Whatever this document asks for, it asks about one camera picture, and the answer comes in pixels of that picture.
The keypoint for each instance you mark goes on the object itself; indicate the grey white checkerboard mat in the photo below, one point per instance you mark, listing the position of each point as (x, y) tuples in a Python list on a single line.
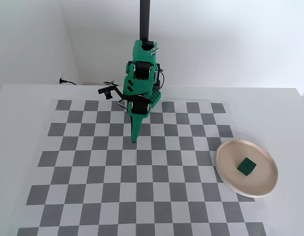
[(166, 196)]

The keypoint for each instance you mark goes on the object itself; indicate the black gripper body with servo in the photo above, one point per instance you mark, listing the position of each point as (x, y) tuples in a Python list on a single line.
[(139, 107)]

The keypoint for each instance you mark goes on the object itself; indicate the beige round plate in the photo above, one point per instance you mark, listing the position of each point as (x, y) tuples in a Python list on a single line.
[(228, 159)]

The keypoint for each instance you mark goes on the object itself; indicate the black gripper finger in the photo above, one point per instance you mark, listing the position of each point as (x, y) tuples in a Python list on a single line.
[(132, 141)]

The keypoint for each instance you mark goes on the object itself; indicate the green cube dice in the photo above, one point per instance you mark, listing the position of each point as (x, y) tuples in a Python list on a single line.
[(246, 167)]

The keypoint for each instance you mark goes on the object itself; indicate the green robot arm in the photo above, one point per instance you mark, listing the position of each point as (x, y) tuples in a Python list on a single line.
[(137, 86)]

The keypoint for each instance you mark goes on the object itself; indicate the black vertical pole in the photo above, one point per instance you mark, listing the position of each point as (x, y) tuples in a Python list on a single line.
[(145, 19)]

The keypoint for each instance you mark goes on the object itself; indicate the black wrist camera board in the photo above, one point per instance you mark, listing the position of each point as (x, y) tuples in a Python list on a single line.
[(107, 93)]

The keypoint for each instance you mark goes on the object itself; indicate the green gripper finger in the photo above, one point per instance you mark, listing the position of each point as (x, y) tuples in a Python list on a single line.
[(136, 125)]

